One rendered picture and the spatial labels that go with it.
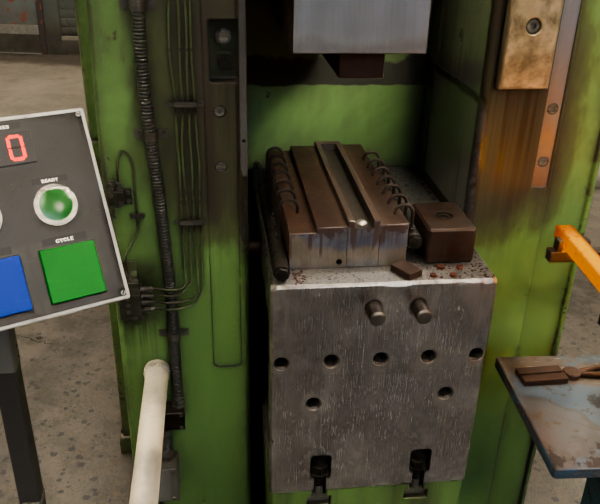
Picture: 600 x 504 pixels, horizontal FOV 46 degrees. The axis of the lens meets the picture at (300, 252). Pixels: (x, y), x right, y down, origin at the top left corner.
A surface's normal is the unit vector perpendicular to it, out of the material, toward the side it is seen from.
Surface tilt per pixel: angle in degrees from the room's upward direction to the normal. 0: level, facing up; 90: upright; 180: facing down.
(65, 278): 60
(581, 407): 0
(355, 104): 90
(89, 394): 0
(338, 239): 90
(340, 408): 90
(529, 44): 90
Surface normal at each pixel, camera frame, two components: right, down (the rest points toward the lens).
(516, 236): 0.11, 0.45
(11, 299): 0.46, -0.11
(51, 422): 0.02, -0.89
